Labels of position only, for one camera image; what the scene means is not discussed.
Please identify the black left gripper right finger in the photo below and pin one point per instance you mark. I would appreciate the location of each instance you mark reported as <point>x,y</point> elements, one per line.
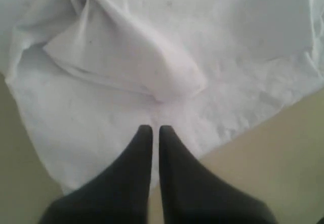
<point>190,193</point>

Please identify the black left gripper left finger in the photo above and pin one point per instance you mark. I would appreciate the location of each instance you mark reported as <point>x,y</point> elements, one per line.
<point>117,195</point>

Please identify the white t-shirt red Chinese logo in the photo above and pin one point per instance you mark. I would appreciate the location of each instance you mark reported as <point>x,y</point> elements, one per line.
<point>86,73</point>

